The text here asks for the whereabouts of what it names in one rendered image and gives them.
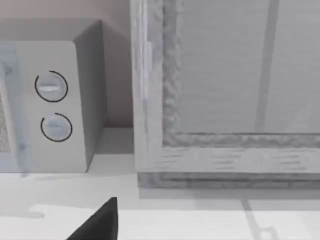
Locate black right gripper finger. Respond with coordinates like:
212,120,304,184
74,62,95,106
65,196,119,240

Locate pale microwave oven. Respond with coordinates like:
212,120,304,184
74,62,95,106
0,19,108,174

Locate larger microwave knob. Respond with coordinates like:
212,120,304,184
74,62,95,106
34,70,69,103

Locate grey cabinet door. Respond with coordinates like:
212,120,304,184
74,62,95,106
161,0,320,148

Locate grey wooden cabinet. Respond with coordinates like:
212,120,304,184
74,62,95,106
129,0,320,190

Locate smaller microwave knob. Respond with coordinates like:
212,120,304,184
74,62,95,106
40,112,73,143

